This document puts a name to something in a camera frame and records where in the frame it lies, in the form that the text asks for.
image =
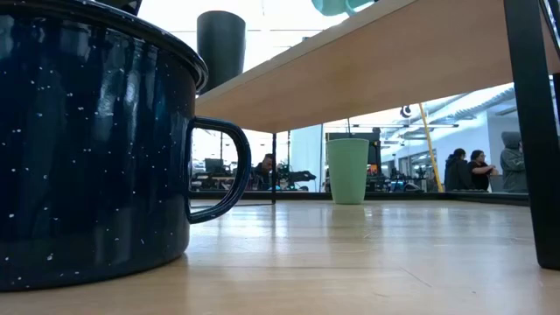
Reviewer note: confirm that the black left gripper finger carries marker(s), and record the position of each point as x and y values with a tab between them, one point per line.
127	5

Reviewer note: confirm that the dark grey tall cup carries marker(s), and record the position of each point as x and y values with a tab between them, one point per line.
221	48

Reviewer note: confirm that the navy speckled enamel mug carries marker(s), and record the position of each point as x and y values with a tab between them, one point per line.
87	153

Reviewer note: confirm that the green plastic cup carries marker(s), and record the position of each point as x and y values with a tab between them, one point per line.
347	175

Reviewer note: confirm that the wooden shelf with black legs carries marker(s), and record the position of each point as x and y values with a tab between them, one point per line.
372	74

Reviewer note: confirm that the person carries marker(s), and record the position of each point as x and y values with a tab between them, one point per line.
457	172
263	168
513	162
479	170

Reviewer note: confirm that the yellow slanted pole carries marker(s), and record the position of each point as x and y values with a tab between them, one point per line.
431	151

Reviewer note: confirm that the round black ceiling camera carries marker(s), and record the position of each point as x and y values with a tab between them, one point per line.
406	111

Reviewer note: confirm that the black metal table frame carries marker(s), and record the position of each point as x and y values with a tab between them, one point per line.
415	196

